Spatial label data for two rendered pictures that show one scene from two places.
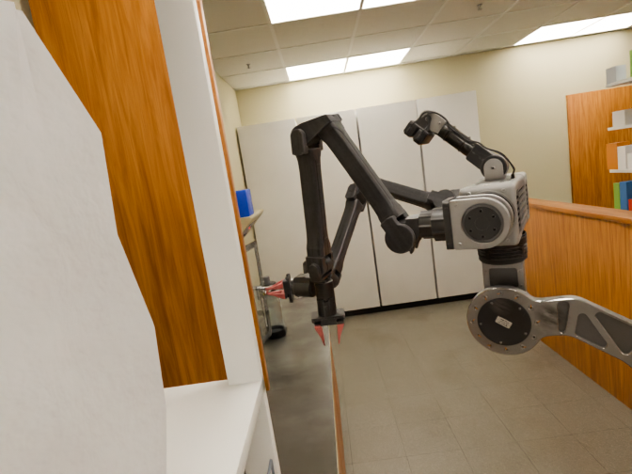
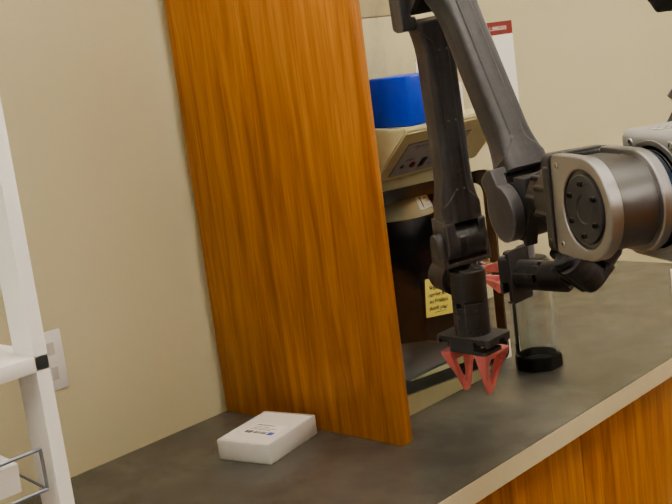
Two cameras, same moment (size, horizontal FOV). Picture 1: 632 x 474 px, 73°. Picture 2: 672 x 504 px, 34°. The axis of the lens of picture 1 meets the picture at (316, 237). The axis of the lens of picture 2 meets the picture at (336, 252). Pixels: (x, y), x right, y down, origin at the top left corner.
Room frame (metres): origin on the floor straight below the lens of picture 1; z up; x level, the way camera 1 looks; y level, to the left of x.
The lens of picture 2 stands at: (-0.12, -1.00, 1.67)
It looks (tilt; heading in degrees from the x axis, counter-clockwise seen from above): 11 degrees down; 43
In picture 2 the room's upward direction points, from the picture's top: 7 degrees counter-clockwise
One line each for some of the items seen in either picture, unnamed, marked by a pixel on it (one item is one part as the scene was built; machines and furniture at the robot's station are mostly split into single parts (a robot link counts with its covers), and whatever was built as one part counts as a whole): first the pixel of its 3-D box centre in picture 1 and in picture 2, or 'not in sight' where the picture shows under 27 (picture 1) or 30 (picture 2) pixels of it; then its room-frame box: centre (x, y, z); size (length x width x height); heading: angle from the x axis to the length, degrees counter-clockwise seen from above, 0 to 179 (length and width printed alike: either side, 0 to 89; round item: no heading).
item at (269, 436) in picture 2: not in sight; (268, 436); (1.22, 0.47, 0.96); 0.16 x 0.12 x 0.04; 10
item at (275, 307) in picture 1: (272, 309); (534, 312); (1.82, 0.24, 1.06); 0.11 x 0.11 x 0.21
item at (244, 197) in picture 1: (235, 204); (404, 99); (1.48, 0.26, 1.56); 0.10 x 0.10 x 0.09; 88
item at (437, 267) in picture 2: (310, 278); (452, 260); (1.28, 0.03, 1.31); 0.11 x 0.09 x 0.12; 59
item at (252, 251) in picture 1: (251, 299); (443, 280); (1.56, 0.28, 1.19); 0.30 x 0.01 x 0.40; 168
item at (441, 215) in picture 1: (438, 224); (566, 195); (1.06, -0.31, 1.45); 0.09 x 0.08 x 0.12; 149
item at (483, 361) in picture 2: (332, 329); (480, 364); (1.26, -0.01, 1.14); 0.07 x 0.07 x 0.09; 89
